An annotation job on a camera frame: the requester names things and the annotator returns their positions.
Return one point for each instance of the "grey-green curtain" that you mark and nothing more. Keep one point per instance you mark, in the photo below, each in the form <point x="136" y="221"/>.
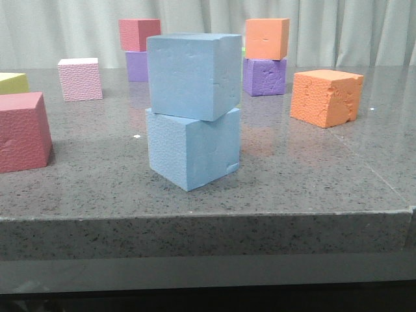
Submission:
<point x="37" y="34"/>

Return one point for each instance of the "pink foam block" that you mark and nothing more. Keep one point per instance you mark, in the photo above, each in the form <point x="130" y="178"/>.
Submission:
<point x="80" y="79"/>

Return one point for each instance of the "damaged orange foam block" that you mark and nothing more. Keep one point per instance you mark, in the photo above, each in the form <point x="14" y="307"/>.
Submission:
<point x="326" y="98"/>

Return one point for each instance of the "large red foam block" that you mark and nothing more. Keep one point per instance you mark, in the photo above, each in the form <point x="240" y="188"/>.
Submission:
<point x="25" y="137"/>

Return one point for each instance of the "yellow foam block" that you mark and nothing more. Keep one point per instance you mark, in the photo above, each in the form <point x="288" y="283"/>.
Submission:
<point x="13" y="83"/>

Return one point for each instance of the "purple foam block under orange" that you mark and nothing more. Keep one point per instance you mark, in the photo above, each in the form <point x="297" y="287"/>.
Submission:
<point x="264" y="77"/>

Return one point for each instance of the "large light blue foam block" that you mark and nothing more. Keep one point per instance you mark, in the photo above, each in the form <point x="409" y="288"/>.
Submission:
<point x="192" y="153"/>

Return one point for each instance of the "small light blue foam block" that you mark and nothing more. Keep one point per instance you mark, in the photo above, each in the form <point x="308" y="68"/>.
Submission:
<point x="194" y="75"/>

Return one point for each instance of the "red stacked foam block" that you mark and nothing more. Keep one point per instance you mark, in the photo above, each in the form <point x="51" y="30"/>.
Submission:
<point x="134" y="33"/>

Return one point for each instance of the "orange stacked foam block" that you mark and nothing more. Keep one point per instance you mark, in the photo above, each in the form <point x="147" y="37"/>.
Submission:
<point x="267" y="38"/>

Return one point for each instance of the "green foam block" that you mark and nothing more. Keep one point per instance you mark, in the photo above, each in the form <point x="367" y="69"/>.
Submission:
<point x="243" y="54"/>

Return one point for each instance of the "purple foam block under red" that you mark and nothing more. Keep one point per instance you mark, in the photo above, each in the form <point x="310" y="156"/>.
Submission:
<point x="137" y="66"/>

